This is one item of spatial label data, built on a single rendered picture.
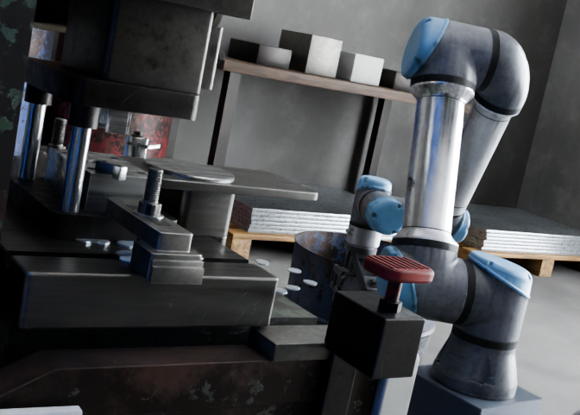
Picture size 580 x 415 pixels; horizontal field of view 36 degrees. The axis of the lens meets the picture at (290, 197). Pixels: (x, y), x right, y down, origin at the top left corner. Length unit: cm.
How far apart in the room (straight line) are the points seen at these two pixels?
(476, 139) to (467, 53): 21
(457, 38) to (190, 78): 65
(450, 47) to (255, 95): 356
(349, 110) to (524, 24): 152
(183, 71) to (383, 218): 82
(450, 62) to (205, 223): 61
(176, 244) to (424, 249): 66
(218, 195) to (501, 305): 60
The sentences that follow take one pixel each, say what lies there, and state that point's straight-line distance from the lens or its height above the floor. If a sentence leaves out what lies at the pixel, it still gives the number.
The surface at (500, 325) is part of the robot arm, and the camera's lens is 159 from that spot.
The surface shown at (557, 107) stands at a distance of 657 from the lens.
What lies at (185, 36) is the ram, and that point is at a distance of 109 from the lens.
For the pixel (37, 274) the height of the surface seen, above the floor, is 70.
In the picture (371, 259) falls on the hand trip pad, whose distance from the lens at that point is 99.
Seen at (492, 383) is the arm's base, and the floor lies 48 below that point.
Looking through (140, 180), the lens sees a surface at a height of 78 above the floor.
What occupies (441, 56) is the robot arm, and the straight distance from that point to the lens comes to 161.
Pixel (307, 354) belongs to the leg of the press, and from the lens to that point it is 105.
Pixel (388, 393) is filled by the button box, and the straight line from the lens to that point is 115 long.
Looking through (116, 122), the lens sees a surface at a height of 84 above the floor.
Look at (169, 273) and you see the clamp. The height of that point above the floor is 72.
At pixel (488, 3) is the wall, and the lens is 614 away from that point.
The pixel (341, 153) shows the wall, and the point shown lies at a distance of 553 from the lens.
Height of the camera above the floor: 97
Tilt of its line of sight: 9 degrees down
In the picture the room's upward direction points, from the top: 11 degrees clockwise
